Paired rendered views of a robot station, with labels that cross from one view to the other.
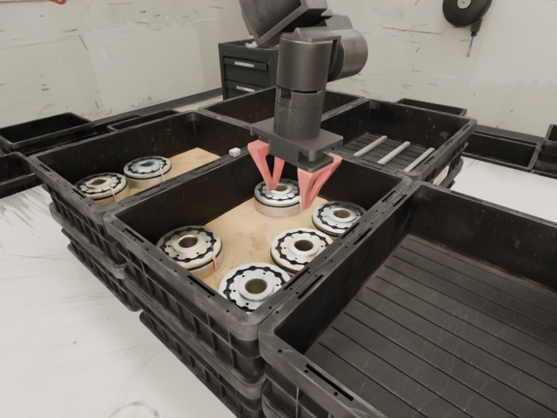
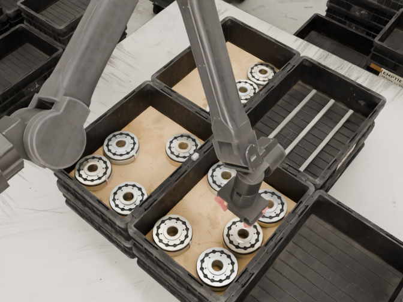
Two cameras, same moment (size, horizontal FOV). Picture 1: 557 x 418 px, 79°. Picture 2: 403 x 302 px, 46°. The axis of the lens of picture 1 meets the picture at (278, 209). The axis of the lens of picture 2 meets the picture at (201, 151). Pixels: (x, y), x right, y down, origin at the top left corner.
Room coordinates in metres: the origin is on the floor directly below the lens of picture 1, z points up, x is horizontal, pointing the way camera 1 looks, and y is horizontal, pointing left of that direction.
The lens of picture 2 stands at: (-0.13, 0.09, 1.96)
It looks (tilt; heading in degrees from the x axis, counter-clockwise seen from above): 54 degrees down; 358
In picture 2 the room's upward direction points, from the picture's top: 1 degrees clockwise
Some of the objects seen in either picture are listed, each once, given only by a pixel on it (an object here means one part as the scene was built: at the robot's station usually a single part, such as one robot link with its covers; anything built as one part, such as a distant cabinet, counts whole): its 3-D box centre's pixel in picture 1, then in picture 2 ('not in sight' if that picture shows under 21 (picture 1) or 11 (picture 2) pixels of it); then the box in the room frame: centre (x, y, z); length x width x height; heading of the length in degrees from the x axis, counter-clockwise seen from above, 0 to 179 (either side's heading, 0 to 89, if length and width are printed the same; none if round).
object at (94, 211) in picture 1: (161, 151); (137, 146); (0.64, 0.24, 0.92); 0.40 x 0.30 x 0.02; 140
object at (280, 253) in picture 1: (303, 248); (243, 234); (0.40, -0.04, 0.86); 0.10 x 0.10 x 0.01
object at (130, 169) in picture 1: (147, 166); (121, 144); (0.69, 0.30, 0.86); 0.10 x 0.10 x 0.01
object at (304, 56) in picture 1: (307, 61); (250, 177); (0.41, -0.03, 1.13); 0.07 x 0.06 x 0.07; 140
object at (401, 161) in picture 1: (381, 152); (305, 126); (0.75, -0.25, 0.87); 0.40 x 0.30 x 0.11; 140
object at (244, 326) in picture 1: (270, 201); (223, 208); (0.45, 0.01, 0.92); 0.40 x 0.30 x 0.02; 140
